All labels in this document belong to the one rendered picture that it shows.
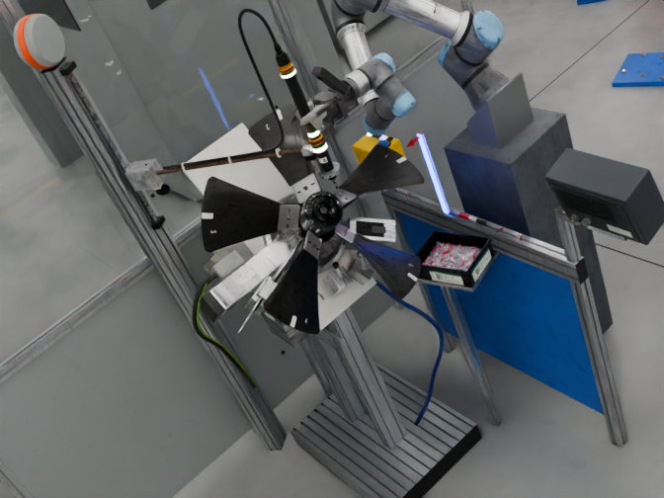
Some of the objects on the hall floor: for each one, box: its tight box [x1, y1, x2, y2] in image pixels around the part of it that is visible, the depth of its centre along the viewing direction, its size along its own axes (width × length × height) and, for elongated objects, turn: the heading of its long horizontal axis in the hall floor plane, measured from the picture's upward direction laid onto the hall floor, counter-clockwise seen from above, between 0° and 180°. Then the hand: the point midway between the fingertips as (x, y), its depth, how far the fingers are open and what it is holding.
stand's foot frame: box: [291, 362, 482, 498], centre depth 349 cm, size 62×46×8 cm
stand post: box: [305, 334, 367, 423], centre depth 329 cm, size 4×9×115 cm, turn 153°
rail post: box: [569, 277, 627, 448], centre depth 292 cm, size 4×4×78 cm
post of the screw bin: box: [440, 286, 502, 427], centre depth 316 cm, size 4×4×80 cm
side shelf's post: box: [299, 339, 333, 397], centre depth 354 cm, size 4×4×83 cm
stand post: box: [328, 306, 407, 450], centre depth 318 cm, size 4×9×91 cm, turn 153°
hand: (297, 119), depth 255 cm, fingers closed on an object, 4 cm apart
